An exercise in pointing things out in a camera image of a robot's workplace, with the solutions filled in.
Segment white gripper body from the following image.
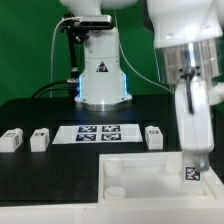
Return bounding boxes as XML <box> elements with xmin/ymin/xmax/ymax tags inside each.
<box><xmin>175</xmin><ymin>80</ymin><xmax>214</xmax><ymax>155</ymax></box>

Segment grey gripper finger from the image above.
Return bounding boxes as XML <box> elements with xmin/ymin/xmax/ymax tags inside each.
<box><xmin>198</xmin><ymin>157</ymin><xmax>209</xmax><ymax>171</ymax></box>

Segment white square table top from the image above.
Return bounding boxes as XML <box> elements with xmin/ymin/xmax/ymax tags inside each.
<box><xmin>98</xmin><ymin>152</ymin><xmax>224</xmax><ymax>204</ymax></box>

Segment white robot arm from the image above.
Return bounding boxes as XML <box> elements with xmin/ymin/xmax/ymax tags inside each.
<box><xmin>59</xmin><ymin>0</ymin><xmax>224</xmax><ymax>171</ymax></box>

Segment white L-shaped obstacle fence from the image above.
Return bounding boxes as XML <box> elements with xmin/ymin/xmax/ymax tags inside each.
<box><xmin>0</xmin><ymin>154</ymin><xmax>224</xmax><ymax>224</ymax></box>

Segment white sheet with AprilTags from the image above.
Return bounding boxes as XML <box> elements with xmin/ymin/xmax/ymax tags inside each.
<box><xmin>53</xmin><ymin>124</ymin><xmax>143</xmax><ymax>144</ymax></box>

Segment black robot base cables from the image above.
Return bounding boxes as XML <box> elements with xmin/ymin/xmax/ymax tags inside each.
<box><xmin>30</xmin><ymin>78</ymin><xmax>80</xmax><ymax>99</ymax></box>

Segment black camera on stand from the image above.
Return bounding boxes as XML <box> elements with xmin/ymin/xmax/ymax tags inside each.
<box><xmin>59</xmin><ymin>14</ymin><xmax>114</xmax><ymax>97</ymax></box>

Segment white camera cable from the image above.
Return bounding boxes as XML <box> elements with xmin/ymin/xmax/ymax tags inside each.
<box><xmin>49</xmin><ymin>18</ymin><xmax>73</xmax><ymax>98</ymax></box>

